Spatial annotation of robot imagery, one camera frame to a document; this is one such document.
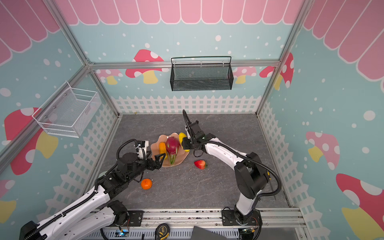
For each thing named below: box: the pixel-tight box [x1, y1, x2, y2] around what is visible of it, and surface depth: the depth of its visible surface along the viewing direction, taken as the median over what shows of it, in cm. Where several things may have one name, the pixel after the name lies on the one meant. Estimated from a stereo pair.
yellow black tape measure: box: [155, 223, 170, 240], surface depth 70 cm
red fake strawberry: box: [194, 160, 208, 170], surface depth 91 cm
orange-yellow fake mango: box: [159, 142, 167, 155], surface depth 96 cm
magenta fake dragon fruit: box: [165, 136, 181, 165], surface depth 94 cm
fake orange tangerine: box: [140, 178, 153, 190], surface depth 84 cm
